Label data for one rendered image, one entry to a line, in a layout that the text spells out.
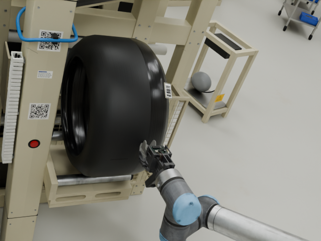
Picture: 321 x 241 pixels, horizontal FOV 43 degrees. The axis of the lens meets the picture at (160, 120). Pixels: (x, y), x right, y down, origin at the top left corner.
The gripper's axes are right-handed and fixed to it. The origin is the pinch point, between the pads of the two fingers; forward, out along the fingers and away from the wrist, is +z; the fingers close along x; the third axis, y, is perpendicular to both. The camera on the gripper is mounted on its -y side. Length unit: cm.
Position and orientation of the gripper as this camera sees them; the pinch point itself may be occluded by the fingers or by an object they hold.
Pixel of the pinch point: (143, 147)
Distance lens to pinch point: 150.2
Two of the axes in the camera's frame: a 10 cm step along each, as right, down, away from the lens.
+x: -8.8, 0.0, -4.7
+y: 2.5, -8.4, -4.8
